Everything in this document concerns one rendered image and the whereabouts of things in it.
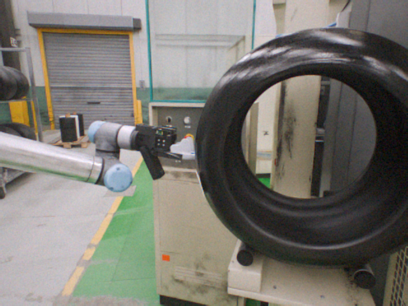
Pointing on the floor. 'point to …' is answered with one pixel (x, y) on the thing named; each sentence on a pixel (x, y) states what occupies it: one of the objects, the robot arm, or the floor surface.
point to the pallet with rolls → (71, 131)
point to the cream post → (298, 110)
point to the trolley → (8, 92)
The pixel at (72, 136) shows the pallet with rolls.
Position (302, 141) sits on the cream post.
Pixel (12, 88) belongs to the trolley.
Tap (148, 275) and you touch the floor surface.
